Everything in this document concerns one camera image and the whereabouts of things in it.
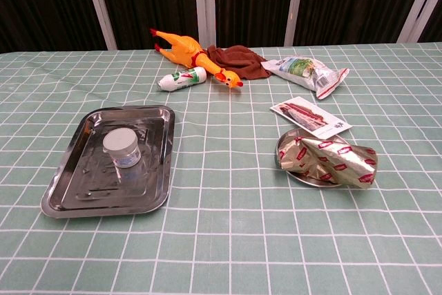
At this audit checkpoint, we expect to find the white green tube bottle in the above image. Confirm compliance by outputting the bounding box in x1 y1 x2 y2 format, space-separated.
157 66 207 93

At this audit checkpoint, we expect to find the brown cloth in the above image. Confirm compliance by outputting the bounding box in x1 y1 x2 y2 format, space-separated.
206 44 272 81

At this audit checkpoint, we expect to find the round steel plate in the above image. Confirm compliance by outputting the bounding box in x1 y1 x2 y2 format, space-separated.
274 127 352 189

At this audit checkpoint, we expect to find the gold red snack bag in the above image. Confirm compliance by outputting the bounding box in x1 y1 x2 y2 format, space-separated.
278 137 378 191

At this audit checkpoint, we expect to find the small white-lidded jar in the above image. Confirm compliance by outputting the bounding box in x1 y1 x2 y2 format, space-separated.
102 128 142 170

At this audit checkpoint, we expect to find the silver green snack bag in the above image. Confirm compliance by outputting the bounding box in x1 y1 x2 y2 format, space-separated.
260 55 350 100

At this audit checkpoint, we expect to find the photo postcard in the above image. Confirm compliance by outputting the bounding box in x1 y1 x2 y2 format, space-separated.
269 96 352 141

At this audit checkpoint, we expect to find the rectangular steel tray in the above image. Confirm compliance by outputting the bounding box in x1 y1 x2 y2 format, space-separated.
40 104 176 219

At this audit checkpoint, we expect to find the green checked tablecloth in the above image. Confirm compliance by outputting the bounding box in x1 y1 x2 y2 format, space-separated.
0 41 442 295

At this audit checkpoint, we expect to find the white screen frame post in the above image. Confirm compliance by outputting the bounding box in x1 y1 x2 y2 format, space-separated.
193 0 217 49
396 0 442 44
81 0 118 50
285 0 307 47

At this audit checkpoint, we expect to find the yellow rubber chicken toy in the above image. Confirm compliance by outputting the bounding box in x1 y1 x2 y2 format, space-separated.
150 28 244 89

